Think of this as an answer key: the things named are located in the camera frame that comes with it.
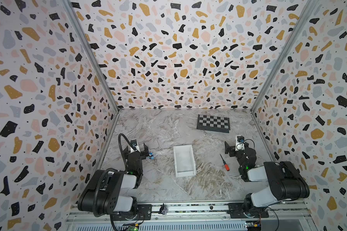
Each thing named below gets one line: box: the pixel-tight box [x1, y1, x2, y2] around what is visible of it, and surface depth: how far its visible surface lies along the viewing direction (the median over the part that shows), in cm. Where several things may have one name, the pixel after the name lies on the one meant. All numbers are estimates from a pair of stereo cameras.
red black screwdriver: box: [219, 153, 230, 171], surface depth 92 cm
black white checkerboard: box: [196, 114, 231, 134], surface depth 112 cm
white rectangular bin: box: [173, 144, 197, 178], surface depth 92 cm
